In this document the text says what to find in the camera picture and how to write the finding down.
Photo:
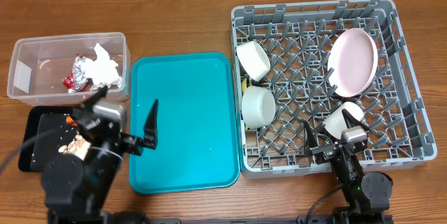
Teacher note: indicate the pile of nuts and rice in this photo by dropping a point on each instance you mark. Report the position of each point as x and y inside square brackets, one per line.
[57, 137]

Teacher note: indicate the green bowl with nuts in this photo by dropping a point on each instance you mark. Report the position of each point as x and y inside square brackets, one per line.
[253, 59]

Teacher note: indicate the grey dishwasher rack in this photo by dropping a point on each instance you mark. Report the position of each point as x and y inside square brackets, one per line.
[297, 38]

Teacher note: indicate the white cup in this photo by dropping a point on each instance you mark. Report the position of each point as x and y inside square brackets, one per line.
[335, 123]

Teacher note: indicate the yellow plastic spoon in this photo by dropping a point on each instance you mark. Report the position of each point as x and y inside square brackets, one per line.
[244, 85]

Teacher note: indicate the teal plastic tray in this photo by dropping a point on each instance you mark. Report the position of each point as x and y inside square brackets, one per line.
[198, 146]

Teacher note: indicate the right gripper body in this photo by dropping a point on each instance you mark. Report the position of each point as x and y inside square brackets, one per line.
[324, 153]

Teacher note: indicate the clear plastic bin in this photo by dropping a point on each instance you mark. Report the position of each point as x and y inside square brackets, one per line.
[39, 65]

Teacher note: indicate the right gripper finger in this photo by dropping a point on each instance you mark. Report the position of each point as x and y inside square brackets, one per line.
[351, 121]
[310, 141]

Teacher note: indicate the black plastic tray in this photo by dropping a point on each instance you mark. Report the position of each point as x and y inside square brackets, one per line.
[26, 155]

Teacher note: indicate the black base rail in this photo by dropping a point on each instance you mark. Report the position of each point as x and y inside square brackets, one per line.
[227, 221]

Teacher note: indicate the white napkin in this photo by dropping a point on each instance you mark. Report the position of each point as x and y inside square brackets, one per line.
[102, 71]

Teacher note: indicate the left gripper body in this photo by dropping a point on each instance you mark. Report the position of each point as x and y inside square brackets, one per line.
[115, 152]

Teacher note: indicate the grey bowl with rice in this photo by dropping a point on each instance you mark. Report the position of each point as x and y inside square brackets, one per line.
[258, 107]

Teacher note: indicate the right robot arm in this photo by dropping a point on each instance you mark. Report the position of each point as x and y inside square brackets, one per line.
[367, 195]

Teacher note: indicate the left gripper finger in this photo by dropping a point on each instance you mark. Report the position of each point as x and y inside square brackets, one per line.
[150, 127]
[87, 105]

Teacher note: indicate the pink round plate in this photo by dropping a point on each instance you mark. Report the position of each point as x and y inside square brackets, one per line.
[354, 60]

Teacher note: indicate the red snack wrapper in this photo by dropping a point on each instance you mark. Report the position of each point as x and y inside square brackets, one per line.
[78, 79]

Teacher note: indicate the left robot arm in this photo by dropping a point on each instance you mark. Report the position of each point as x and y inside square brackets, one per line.
[76, 188]

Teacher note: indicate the orange carrot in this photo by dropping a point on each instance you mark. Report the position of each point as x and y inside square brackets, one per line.
[71, 122]

